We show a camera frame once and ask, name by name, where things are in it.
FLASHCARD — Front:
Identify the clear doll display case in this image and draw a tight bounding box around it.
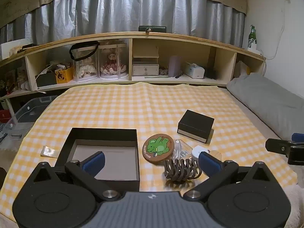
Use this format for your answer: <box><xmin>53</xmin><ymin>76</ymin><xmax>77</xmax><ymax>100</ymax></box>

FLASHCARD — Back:
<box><xmin>98</xmin><ymin>43</ymin><xmax>129</xmax><ymax>79</ymax></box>
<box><xmin>72</xmin><ymin>46</ymin><xmax>99</xmax><ymax>82</ymax></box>

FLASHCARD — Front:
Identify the small black lidded box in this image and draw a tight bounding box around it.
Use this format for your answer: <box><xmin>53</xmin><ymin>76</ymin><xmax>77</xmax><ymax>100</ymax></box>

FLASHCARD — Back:
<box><xmin>177</xmin><ymin>110</ymin><xmax>215</xmax><ymax>144</ymax></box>

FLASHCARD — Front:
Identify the cork coaster green bear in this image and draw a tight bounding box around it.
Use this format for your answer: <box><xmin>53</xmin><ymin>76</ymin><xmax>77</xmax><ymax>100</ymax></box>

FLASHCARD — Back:
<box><xmin>142</xmin><ymin>134</ymin><xmax>175</xmax><ymax>163</ymax></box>

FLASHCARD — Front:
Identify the white flat box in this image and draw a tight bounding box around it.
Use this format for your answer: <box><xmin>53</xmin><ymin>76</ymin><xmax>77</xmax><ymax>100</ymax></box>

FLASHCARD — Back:
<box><xmin>0</xmin><ymin>39</ymin><xmax>27</xmax><ymax>60</ymax></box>

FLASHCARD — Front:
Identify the dark cloth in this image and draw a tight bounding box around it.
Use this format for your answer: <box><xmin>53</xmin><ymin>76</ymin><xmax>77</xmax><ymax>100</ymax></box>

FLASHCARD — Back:
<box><xmin>0</xmin><ymin>167</ymin><xmax>7</xmax><ymax>189</ymax></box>

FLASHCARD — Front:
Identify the white bag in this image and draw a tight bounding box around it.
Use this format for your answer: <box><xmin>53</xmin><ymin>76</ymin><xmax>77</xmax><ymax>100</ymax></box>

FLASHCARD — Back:
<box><xmin>234</xmin><ymin>60</ymin><xmax>251</xmax><ymax>78</ymax></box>

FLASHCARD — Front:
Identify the tissue box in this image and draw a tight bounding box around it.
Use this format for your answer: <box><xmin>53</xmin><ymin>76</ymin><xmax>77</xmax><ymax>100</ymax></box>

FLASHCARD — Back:
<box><xmin>182</xmin><ymin>62</ymin><xmax>205</xmax><ymax>79</ymax></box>

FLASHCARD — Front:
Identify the clear plastic storage bin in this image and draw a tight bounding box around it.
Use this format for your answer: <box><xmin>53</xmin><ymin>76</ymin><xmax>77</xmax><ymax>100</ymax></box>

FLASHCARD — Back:
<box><xmin>4</xmin><ymin>96</ymin><xmax>59</xmax><ymax>134</ymax></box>

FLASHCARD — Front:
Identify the green glass bottle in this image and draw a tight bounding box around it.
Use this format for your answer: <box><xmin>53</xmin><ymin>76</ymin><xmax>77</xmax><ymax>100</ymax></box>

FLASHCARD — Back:
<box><xmin>248</xmin><ymin>25</ymin><xmax>257</xmax><ymax>51</ymax></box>

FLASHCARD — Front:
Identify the silver curtain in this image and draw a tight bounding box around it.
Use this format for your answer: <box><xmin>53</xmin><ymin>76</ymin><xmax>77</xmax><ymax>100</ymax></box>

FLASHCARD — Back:
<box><xmin>0</xmin><ymin>0</ymin><xmax>246</xmax><ymax>51</ymax></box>

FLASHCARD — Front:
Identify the black headband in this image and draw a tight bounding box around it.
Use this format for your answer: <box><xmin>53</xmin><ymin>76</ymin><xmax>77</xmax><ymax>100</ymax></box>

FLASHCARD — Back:
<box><xmin>69</xmin><ymin>40</ymin><xmax>100</xmax><ymax>61</ymax></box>

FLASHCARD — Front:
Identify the brown hair claw clip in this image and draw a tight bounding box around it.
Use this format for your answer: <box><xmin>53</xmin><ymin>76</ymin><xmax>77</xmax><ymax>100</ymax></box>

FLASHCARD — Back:
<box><xmin>163</xmin><ymin>158</ymin><xmax>202</xmax><ymax>184</ymax></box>

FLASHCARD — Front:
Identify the grey pillow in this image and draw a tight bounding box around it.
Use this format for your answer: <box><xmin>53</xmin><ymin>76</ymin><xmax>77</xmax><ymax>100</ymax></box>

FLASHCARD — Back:
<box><xmin>226</xmin><ymin>73</ymin><xmax>304</xmax><ymax>141</ymax></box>

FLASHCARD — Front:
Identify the wooden shelf unit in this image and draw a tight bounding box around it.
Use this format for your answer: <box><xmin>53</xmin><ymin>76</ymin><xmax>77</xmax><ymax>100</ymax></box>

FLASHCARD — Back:
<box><xmin>0</xmin><ymin>31</ymin><xmax>267</xmax><ymax>101</ymax></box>

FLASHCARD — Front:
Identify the black shelf box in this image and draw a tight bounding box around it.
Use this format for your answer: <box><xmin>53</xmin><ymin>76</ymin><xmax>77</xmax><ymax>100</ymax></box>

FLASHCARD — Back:
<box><xmin>36</xmin><ymin>72</ymin><xmax>58</xmax><ymax>87</ymax></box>

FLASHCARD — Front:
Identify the dark green case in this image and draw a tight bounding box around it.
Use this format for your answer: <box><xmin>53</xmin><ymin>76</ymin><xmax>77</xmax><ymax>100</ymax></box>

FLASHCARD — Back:
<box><xmin>138</xmin><ymin>25</ymin><xmax>167</xmax><ymax>33</ymax></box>

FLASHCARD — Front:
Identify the yellow checked cloth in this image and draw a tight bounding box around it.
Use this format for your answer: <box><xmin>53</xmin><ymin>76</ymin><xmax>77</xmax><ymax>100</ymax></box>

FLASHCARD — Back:
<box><xmin>0</xmin><ymin>83</ymin><xmax>298</xmax><ymax>220</ymax></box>

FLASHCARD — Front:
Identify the white fluffy blanket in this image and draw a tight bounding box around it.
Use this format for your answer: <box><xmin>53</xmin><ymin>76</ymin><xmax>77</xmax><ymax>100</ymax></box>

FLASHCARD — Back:
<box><xmin>282</xmin><ymin>185</ymin><xmax>304</xmax><ymax>228</ymax></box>

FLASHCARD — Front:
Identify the clear plastic film strip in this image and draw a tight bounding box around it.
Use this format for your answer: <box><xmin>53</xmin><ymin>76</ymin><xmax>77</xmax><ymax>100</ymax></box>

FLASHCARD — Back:
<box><xmin>40</xmin><ymin>145</ymin><xmax>60</xmax><ymax>158</ymax></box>

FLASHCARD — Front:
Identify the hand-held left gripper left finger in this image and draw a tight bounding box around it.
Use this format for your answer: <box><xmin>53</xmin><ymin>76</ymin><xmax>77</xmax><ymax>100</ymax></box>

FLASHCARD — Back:
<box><xmin>31</xmin><ymin>151</ymin><xmax>122</xmax><ymax>201</ymax></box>

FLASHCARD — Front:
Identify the white charging cable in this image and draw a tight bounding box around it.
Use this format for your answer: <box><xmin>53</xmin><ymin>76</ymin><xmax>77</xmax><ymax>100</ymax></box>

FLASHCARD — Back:
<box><xmin>35</xmin><ymin>65</ymin><xmax>57</xmax><ymax>93</ymax></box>

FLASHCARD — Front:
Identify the clear case with screws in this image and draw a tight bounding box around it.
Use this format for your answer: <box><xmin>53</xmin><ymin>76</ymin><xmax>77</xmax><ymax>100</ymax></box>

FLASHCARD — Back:
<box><xmin>170</xmin><ymin>139</ymin><xmax>193</xmax><ymax>160</ymax></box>

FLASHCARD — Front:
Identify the yellow printed box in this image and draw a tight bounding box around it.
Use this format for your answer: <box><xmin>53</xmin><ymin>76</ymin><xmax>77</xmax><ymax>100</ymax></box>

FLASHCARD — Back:
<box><xmin>55</xmin><ymin>67</ymin><xmax>74</xmax><ymax>82</ymax></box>

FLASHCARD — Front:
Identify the large black box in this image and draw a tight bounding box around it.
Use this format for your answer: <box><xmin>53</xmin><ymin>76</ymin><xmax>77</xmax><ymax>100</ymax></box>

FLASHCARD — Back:
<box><xmin>55</xmin><ymin>127</ymin><xmax>140</xmax><ymax>192</ymax></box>

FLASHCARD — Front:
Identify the white wall cable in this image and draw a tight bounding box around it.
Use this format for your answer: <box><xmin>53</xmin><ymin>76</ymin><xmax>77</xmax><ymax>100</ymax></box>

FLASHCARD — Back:
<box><xmin>261</xmin><ymin>0</ymin><xmax>290</xmax><ymax>76</ymax></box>

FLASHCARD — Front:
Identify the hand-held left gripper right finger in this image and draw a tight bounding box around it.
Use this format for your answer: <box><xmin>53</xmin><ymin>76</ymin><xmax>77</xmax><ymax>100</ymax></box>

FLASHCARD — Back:
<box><xmin>183</xmin><ymin>151</ymin><xmax>279</xmax><ymax>200</ymax></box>

